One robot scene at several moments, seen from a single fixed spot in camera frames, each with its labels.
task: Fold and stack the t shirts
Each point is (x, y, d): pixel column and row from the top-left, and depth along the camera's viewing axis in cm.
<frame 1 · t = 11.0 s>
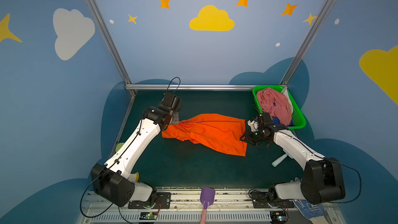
left hand: (173, 116, 79), fingers closed
right hand: (243, 137, 87), fingers open
orange t shirt: (221, 132, 98), point 2 cm above the table
light blue toy shovel: (278, 161, 88), point 2 cm above the table
pink t shirt: (277, 104, 106), point 9 cm above the table
white t shirt: (286, 93, 110), point 11 cm above the table

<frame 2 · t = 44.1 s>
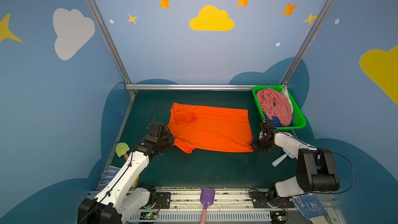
left hand: (178, 137, 82), fingers closed
right hand: (253, 145, 92), fingers closed
orange t shirt: (194, 127, 104), on the table
the other named things where they were.

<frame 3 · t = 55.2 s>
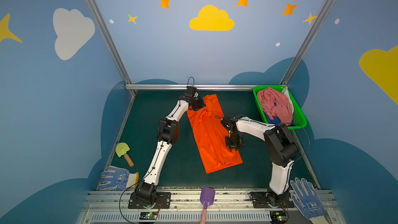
left hand: (208, 104, 112), fingers closed
right hand: (233, 148, 92), fingers open
orange t shirt: (209, 136, 98), on the table
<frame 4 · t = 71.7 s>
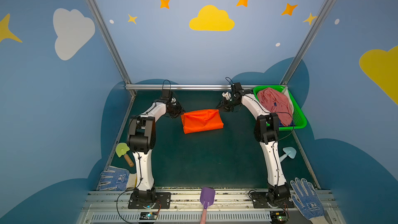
left hand: (186, 110, 101), fingers closed
right hand: (218, 106, 103), fingers open
orange t shirt: (201, 121, 104), point 3 cm above the table
